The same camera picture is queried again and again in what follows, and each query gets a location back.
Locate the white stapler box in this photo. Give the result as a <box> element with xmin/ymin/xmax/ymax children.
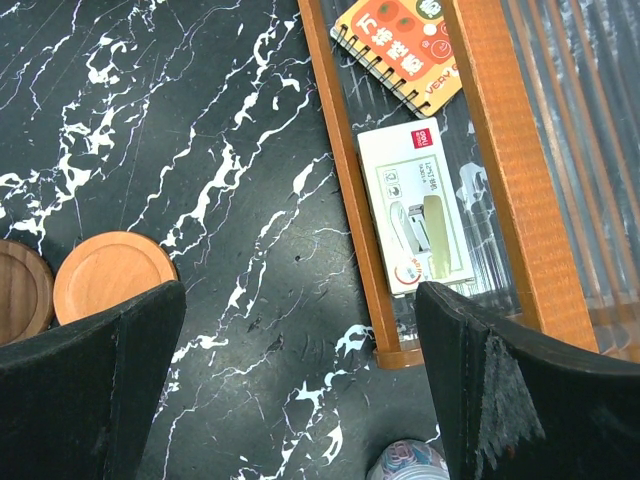
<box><xmin>356</xmin><ymin>118</ymin><xmax>475</xmax><ymax>297</ymax></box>

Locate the wooden shelf rack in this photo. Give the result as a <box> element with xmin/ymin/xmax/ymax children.
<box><xmin>299</xmin><ymin>1</ymin><xmax>597</xmax><ymax>370</ymax></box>

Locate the orange spiral notebook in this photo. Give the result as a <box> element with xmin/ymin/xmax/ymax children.
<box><xmin>330</xmin><ymin>0</ymin><xmax>462</xmax><ymax>118</ymax></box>

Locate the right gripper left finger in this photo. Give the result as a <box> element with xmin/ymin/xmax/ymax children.
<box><xmin>1</xmin><ymin>281</ymin><xmax>186</xmax><ymax>479</ymax></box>

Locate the dark wood coaster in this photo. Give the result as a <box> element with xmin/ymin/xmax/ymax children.
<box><xmin>1</xmin><ymin>240</ymin><xmax>54</xmax><ymax>345</ymax></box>

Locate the light wood coaster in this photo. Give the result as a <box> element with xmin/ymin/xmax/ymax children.
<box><xmin>53</xmin><ymin>231</ymin><xmax>178</xmax><ymax>325</ymax></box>

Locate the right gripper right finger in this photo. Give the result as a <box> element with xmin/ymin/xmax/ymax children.
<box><xmin>415</xmin><ymin>282</ymin><xmax>639</xmax><ymax>479</ymax></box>

